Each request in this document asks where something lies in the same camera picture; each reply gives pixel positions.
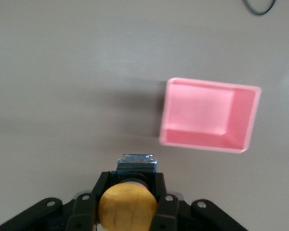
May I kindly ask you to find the black cable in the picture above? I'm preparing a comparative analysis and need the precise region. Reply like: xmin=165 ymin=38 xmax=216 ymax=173
xmin=242 ymin=0 xmax=277 ymax=15

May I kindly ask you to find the yellow push button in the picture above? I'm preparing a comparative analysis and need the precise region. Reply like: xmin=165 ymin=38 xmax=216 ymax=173
xmin=98 ymin=154 xmax=158 ymax=231

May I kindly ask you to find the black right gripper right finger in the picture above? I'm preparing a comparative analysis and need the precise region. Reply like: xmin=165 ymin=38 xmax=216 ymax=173
xmin=149 ymin=172 xmax=248 ymax=231

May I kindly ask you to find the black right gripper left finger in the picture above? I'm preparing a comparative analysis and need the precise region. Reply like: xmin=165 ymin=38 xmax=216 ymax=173
xmin=0 ymin=171 xmax=111 ymax=231

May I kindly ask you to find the pink plastic bin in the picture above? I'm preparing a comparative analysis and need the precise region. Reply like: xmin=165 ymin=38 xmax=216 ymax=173
xmin=158 ymin=77 xmax=263 ymax=154

